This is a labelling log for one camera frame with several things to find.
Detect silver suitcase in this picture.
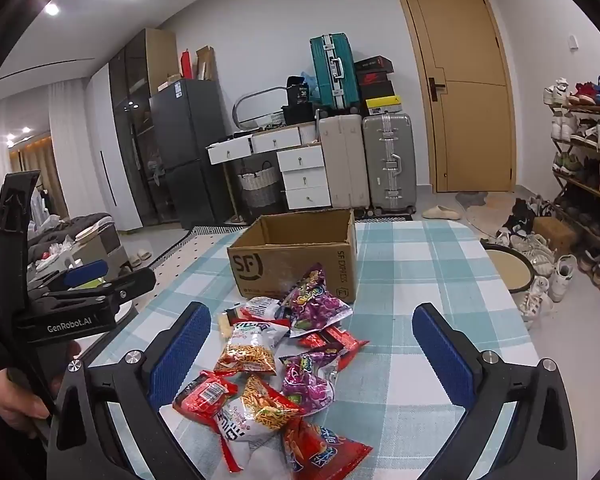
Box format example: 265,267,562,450
362,112,417,213

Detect white crispy noodle snack packet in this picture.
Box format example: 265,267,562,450
219,375,306,473
215,321,290,375

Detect woven laundry basket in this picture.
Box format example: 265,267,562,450
237,160,283,213

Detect shoe rack with shoes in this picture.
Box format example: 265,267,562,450
542,76,600,291

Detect white wardrobe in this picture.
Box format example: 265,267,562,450
86,67,143,232

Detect white drawer unit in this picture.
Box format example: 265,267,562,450
206,122,333,211

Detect fluffy door mat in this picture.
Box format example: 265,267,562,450
455,191,521,233

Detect teal suitcase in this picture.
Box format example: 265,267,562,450
309,33,362,113

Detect dark glass cabinet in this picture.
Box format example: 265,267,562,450
108,28,181,227

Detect folded cardboard pieces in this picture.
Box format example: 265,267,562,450
195,46,217,81

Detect person's left hand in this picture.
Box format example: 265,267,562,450
0,370,52,429

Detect black refrigerator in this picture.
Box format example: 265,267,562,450
148,78,236,229

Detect red chips packet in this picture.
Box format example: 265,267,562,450
280,415,373,476

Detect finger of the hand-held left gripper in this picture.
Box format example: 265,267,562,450
27,269,157,313
0,172,110,311

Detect teal checked tablecloth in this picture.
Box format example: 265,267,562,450
77,220,541,480

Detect grey cluttered sofa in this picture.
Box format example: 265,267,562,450
26,212,132,286

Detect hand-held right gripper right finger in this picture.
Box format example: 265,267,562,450
411,302,578,480

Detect beige suitcase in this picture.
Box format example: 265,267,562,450
317,113,371,209

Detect white red-edged snack packet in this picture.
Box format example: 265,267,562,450
237,296,293,322

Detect purple gummy candy packet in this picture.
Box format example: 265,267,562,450
286,262,355,338
279,351,353,416

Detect brown cardboard box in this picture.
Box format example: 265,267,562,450
227,208,358,305

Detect red packet with black stripe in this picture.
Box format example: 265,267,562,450
297,325,371,361

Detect yellow black shoe box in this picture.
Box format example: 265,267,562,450
365,94,402,116

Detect black red shoe box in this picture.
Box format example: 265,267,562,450
354,56,395,85

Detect beige curtain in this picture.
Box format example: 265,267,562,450
9,130,57,221

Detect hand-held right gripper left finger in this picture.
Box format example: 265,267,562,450
47,301,216,480

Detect wooden door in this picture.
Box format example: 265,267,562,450
392,0,518,193

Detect red snack packet white label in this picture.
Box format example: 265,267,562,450
172,370,240,428

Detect pile of sneakers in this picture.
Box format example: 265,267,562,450
495,197,578,321

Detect round black-rimmed stool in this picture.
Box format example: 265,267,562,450
481,244,536,294

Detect oval chrome hoop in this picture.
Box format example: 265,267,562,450
232,87,288,129

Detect beige slipper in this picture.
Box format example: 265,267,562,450
422,205,463,220

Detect small brown box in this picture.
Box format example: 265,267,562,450
532,216,578,256

